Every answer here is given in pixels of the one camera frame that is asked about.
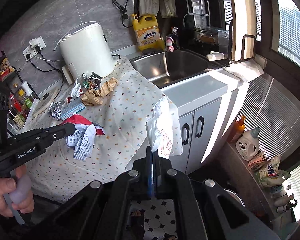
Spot foil ball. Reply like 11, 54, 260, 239
48, 100, 65, 121

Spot blue white carton box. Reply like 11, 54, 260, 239
60, 98, 85, 121

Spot white printed plastic bag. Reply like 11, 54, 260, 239
146, 96, 183, 159

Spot red white patterned wrapper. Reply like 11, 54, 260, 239
62, 114, 105, 161

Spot brown paper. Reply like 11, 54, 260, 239
81, 77, 119, 106

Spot person's left hand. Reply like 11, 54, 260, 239
0, 178, 34, 217

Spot spice rack with bottles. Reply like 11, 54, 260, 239
0, 56, 38, 137

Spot floral white tablecloth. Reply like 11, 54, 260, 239
20, 56, 166, 204

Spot crumpled white tissue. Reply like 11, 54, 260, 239
70, 78, 84, 98

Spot grey cabinet doors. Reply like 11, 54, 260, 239
169, 98, 222, 174

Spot colourful foil snack wrapper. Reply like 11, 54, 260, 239
82, 72, 102, 90

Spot orange bottle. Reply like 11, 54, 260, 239
227, 115, 245, 142

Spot white laundry detergent bottle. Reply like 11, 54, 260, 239
236, 127, 260, 161

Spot white cylindrical appliance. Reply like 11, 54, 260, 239
57, 21, 115, 83

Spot stainless steel sink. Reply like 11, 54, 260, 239
130, 50, 221, 88

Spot green white refill pouch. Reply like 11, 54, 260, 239
255, 155, 291, 187

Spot pink faucet ornament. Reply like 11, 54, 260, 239
165, 37, 174, 52

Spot yellow detergent jug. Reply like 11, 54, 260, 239
131, 14, 165, 51

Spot black dish rack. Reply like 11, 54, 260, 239
183, 0, 232, 55

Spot wooden cutting board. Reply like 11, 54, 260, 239
230, 0, 257, 61

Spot white wall socket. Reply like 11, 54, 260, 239
23, 36, 46, 62

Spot black power cable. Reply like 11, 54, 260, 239
111, 0, 138, 29

